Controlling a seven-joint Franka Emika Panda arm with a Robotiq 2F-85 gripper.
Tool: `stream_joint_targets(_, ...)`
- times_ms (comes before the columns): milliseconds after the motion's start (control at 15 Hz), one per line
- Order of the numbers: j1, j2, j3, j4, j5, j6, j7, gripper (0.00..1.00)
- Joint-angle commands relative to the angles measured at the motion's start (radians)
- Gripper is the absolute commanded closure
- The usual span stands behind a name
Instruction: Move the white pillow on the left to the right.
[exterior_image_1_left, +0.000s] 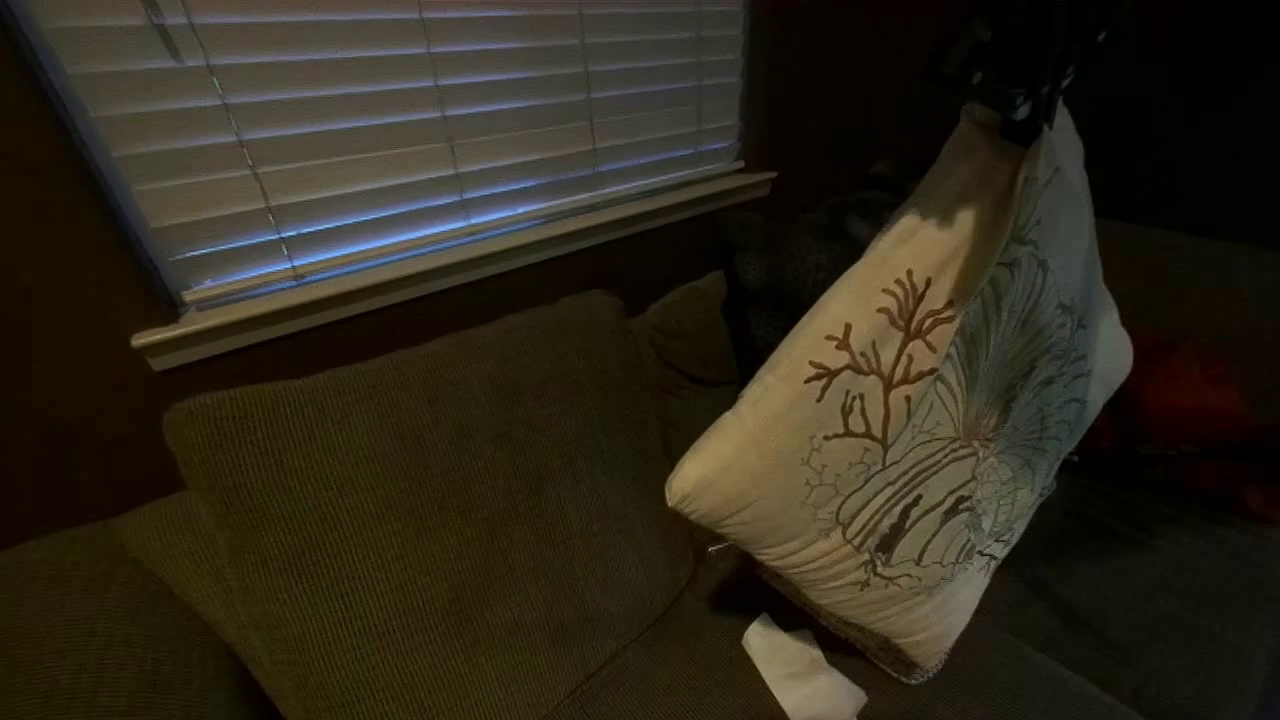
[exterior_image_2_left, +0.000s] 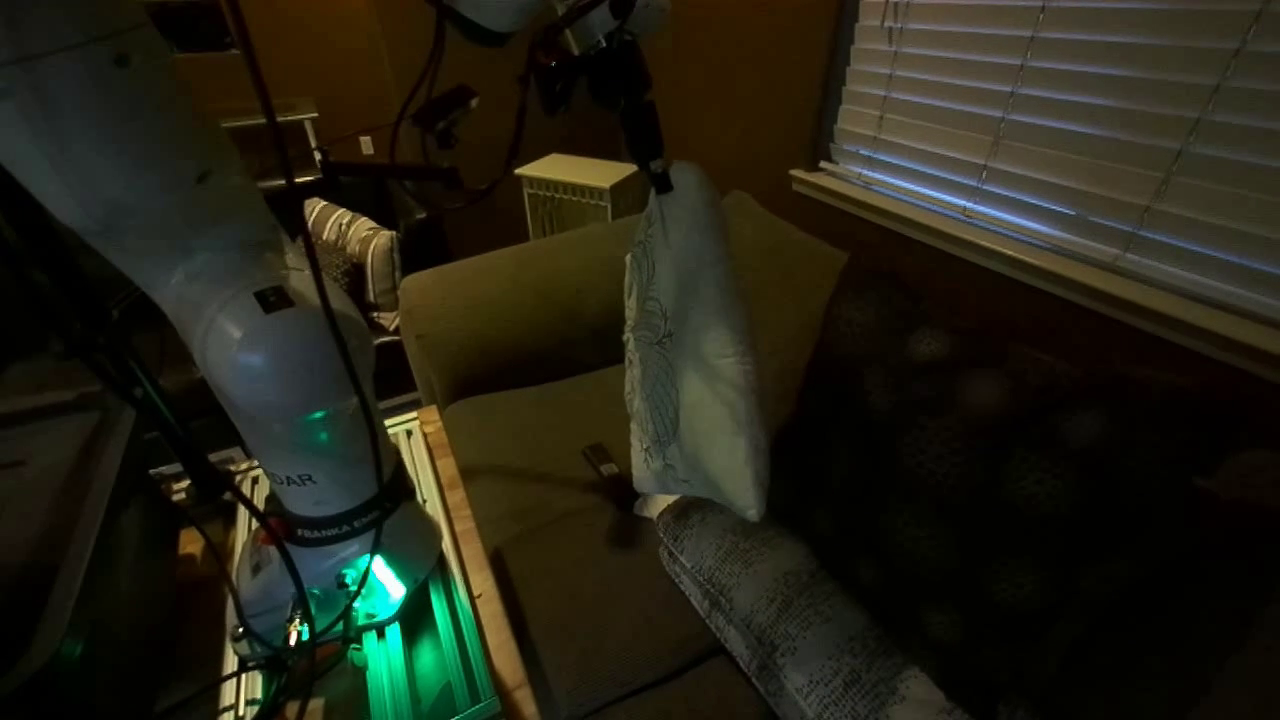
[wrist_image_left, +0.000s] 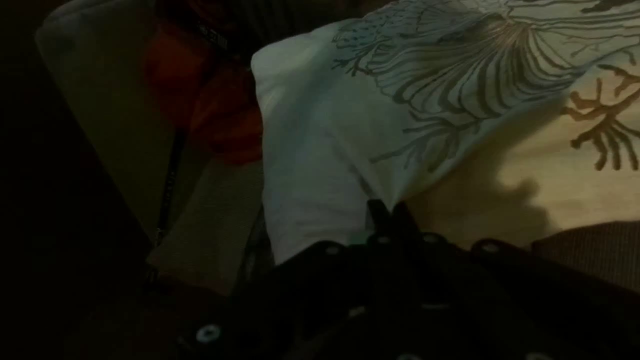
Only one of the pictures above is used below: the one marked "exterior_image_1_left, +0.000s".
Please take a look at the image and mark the white window blinds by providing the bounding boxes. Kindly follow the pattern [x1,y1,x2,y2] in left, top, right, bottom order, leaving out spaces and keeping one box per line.
[3,0,752,319]

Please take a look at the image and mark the white tissue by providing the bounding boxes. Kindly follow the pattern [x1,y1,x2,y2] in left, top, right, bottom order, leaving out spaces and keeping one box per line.
[737,611,873,720]

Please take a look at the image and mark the olive couch back cushion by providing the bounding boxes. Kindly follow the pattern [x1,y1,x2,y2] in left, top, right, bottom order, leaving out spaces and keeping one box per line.
[159,289,703,720]
[637,267,752,464]

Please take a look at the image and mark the red pillow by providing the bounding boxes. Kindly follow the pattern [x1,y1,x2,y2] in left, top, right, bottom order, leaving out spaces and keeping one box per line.
[1085,327,1280,529]

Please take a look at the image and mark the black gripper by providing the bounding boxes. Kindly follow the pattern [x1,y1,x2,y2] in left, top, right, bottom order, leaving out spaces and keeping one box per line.
[935,0,1118,150]

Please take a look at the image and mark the white coral print pillow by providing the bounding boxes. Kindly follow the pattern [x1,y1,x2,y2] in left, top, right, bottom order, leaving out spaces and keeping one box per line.
[658,99,1141,690]

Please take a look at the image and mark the white window sill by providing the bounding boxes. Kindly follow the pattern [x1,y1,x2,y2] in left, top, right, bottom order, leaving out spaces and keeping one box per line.
[129,167,781,378]

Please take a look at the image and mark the olive green couch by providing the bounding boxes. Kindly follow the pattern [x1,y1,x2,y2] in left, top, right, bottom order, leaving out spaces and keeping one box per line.
[0,212,1280,720]

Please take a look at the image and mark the blinds tilt wand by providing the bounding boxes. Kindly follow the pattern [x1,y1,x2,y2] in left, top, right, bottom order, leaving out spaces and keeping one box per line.
[134,0,191,73]

